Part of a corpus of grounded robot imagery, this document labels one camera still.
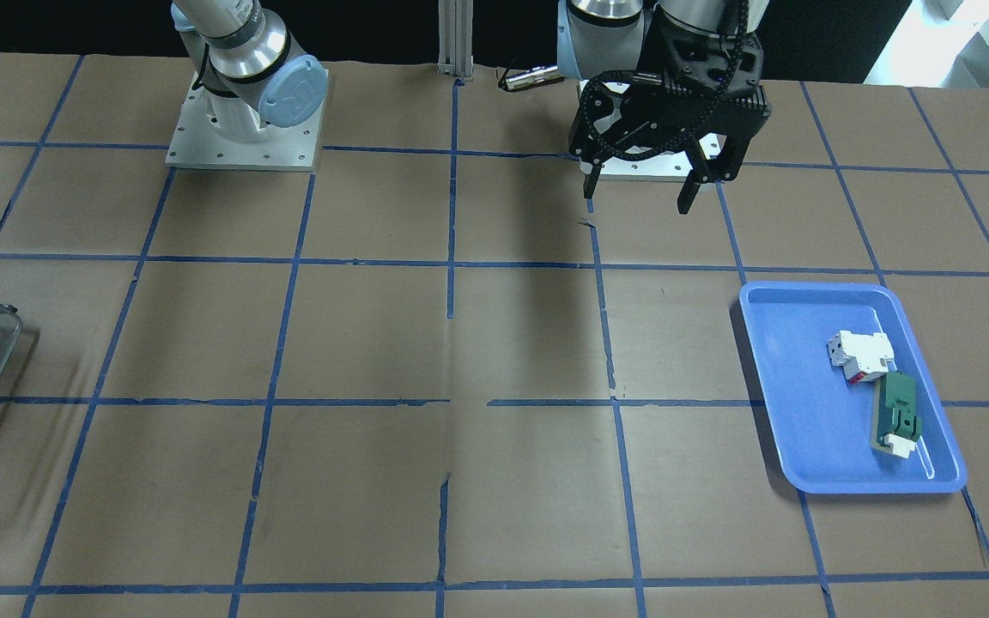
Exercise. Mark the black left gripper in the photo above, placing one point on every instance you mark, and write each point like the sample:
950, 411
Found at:
664, 62

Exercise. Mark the blue plastic tray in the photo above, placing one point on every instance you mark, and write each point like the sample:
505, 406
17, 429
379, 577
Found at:
821, 424

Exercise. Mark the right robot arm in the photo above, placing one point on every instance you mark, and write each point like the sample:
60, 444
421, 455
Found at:
242, 48

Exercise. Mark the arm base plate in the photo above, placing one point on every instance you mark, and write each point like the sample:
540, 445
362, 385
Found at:
216, 133
668, 166

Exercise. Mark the silver cable connector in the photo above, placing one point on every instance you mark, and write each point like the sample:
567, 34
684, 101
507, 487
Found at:
528, 79

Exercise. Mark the white electrical module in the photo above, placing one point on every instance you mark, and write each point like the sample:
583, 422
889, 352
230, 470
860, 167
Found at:
862, 357

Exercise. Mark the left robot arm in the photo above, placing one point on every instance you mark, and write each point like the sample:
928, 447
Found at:
664, 77

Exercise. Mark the aluminium frame post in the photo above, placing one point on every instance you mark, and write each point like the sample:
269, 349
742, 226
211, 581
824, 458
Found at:
456, 20

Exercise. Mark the green terminal block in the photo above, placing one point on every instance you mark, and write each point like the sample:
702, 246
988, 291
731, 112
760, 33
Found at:
895, 426

